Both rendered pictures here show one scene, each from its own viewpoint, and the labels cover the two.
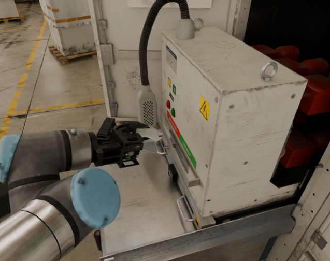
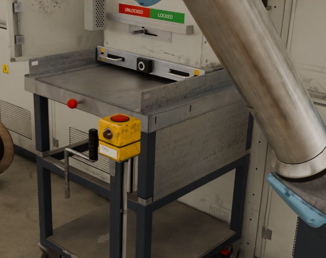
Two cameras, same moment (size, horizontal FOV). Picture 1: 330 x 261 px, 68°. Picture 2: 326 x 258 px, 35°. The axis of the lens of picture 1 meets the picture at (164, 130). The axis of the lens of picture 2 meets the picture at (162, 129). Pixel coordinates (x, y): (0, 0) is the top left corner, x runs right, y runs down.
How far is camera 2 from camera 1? 1.35 m
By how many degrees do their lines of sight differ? 34
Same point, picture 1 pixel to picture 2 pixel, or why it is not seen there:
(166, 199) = (150, 85)
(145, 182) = (117, 81)
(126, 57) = not seen: outside the picture
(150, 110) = (101, 6)
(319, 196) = not seen: hidden behind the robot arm
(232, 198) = not seen: hidden behind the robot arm
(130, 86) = (41, 9)
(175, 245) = (189, 92)
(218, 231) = (216, 82)
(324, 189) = (277, 24)
